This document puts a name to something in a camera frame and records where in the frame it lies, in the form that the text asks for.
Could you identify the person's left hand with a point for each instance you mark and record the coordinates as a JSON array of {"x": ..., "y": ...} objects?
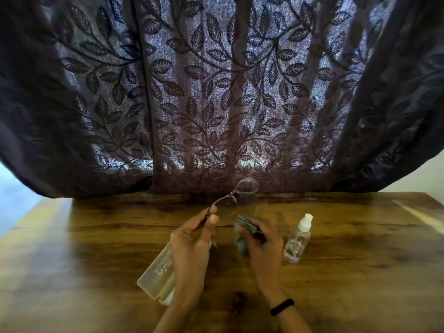
[{"x": 189, "y": 254}]

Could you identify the person's right hand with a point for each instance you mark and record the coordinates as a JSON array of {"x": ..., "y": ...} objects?
[{"x": 265, "y": 254}]

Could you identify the person's right fingers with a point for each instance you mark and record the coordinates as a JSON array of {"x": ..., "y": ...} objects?
[{"x": 255, "y": 229}]

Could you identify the person's left thumb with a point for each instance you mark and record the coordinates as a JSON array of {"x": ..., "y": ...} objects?
[{"x": 211, "y": 228}]

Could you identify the teal cleaning cloth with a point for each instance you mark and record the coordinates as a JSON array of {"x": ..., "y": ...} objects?
[{"x": 242, "y": 235}]

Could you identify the metal-framed eyeglasses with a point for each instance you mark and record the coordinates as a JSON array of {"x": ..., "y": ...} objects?
[{"x": 231, "y": 199}]

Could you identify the person's right forearm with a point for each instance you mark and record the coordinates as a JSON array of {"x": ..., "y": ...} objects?
[{"x": 289, "y": 315}]

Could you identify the person's left forearm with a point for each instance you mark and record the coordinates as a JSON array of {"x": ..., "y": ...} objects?
[{"x": 177, "y": 313}]

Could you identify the clear spray bottle white cap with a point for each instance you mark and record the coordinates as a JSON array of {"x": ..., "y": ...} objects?
[{"x": 297, "y": 241}]

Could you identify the translucent eyeglasses case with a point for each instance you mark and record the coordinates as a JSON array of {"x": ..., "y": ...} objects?
[{"x": 158, "y": 273}]

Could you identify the black wristband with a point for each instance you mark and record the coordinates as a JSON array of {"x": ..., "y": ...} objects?
[{"x": 281, "y": 306}]

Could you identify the dark leaf-patterned curtain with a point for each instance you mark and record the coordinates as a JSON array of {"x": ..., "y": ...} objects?
[{"x": 215, "y": 93}]

